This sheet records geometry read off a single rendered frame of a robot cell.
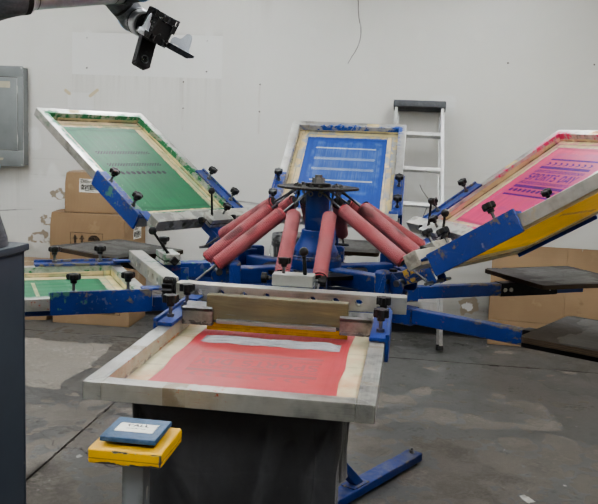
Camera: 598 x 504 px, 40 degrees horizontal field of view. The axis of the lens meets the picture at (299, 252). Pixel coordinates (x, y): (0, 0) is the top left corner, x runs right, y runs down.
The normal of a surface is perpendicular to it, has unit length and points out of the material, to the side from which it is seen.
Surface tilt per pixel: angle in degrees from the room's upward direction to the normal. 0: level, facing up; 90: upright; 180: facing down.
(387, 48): 90
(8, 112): 90
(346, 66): 90
